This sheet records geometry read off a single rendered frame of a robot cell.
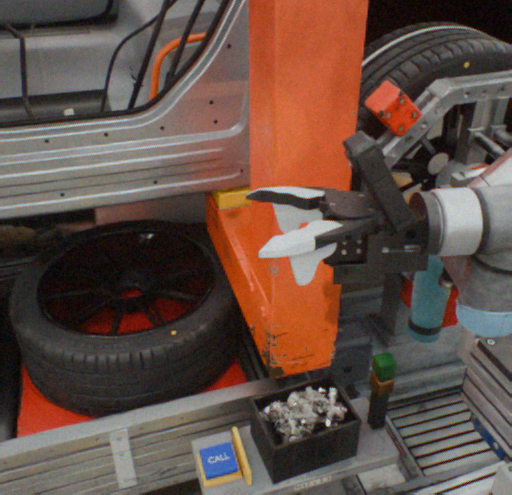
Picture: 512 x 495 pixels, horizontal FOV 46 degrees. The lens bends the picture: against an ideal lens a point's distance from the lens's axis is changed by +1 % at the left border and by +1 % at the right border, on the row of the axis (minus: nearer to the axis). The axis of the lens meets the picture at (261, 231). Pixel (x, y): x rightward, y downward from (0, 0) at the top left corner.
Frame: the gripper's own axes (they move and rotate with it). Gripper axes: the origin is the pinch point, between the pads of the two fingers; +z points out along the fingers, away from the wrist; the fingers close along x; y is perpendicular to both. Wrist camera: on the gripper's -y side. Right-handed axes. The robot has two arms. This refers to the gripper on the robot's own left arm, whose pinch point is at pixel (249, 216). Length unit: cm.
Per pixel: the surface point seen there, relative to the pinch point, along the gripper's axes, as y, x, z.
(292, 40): -12.2, 41.2, -10.7
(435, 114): 8, 68, -47
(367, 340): 74, 76, -38
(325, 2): -17.7, 41.5, -16.0
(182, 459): 95, 59, 15
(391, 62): -1, 82, -40
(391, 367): 54, 38, -31
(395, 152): 17, 69, -39
